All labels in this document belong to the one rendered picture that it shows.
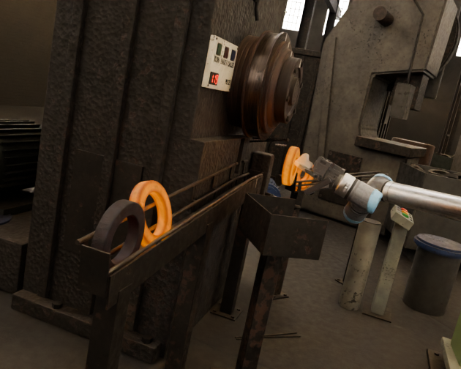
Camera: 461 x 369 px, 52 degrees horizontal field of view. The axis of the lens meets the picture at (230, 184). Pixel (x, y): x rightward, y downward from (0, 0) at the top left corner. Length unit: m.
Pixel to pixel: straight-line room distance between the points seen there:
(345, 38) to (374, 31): 0.28
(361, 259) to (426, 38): 2.51
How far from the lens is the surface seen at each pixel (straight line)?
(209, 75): 1.70
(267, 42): 1.97
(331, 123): 4.80
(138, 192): 1.27
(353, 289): 2.79
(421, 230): 4.09
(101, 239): 1.08
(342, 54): 4.85
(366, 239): 2.70
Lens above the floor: 1.07
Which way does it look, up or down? 11 degrees down
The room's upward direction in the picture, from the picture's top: 11 degrees clockwise
